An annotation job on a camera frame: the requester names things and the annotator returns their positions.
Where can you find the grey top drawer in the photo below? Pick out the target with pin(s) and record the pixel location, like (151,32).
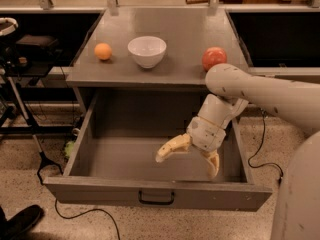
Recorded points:
(113,160)

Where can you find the grey drawer cabinet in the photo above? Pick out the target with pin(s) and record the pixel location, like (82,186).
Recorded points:
(188,32)

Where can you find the red apple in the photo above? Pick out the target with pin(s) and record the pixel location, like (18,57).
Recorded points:
(213,56)

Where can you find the black box on stand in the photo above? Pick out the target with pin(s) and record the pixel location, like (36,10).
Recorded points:
(36,45)

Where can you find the black shoe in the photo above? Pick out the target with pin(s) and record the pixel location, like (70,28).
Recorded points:
(20,223)

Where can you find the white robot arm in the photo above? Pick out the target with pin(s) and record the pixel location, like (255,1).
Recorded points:
(297,212)

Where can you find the small orange fruit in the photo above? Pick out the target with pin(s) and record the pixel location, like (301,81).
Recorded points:
(103,51)

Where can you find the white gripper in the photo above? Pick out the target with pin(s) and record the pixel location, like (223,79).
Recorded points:
(206,134)

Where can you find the white ceramic bowl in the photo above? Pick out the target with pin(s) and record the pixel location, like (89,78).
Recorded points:
(147,51)

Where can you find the black grabber tool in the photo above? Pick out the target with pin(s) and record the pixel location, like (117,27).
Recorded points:
(44,160)

